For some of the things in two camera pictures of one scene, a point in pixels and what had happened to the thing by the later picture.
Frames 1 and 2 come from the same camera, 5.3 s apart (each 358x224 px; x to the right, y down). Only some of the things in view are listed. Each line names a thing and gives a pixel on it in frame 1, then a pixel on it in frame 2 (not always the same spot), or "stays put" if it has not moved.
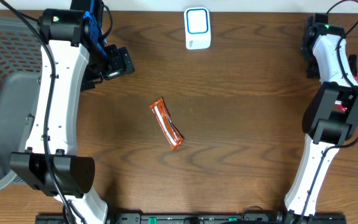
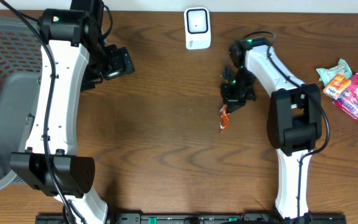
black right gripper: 314,72 → 233,102
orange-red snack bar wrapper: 174,137 → 224,117
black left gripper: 120,62 stays put
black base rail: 201,218 stays put
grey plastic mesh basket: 10,72 stays put
